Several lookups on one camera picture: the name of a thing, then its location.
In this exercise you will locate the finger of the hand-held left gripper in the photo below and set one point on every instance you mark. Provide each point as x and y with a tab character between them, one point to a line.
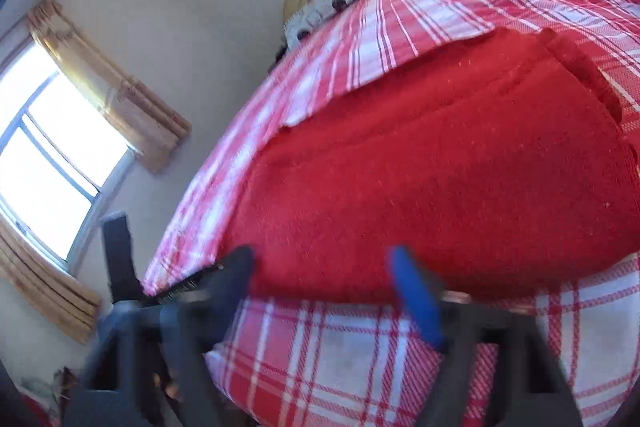
119	257
185	284

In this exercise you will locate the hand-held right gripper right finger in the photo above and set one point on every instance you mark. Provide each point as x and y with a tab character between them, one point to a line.
415	302

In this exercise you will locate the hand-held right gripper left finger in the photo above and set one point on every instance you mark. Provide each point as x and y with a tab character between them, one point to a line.
234	279

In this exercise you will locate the red knitted sweater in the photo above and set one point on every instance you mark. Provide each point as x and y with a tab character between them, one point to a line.
425	182

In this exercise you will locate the red plaid bed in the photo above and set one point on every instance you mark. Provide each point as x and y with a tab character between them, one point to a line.
350	382

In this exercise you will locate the side window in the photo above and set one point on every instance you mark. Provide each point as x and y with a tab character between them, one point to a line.
55	147

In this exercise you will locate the grey patterned pillow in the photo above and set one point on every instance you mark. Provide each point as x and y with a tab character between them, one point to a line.
320	12

